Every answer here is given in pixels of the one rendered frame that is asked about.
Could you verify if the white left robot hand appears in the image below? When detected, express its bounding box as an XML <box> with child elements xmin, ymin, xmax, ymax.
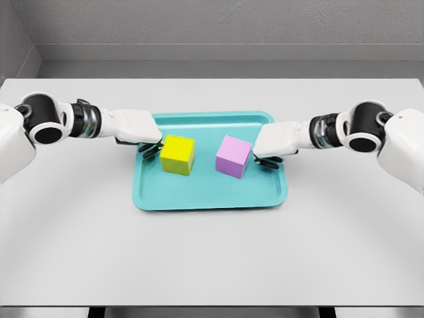
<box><xmin>111</xmin><ymin>109</ymin><xmax>164</xmax><ymax>158</ymax></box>

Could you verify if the pink cube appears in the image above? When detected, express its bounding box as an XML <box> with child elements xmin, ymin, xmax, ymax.
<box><xmin>215</xmin><ymin>134</ymin><xmax>253</xmax><ymax>180</ymax></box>

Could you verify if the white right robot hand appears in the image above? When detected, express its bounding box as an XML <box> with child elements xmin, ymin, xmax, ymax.
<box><xmin>252</xmin><ymin>121</ymin><xmax>301</xmax><ymax>169</ymax></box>

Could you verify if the teal plastic tray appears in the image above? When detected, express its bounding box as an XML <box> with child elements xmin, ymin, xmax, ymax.
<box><xmin>132</xmin><ymin>111</ymin><xmax>288</xmax><ymax>211</ymax></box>

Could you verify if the yellow cube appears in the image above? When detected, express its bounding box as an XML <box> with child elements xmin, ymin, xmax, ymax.
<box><xmin>159</xmin><ymin>134</ymin><xmax>195</xmax><ymax>176</ymax></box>

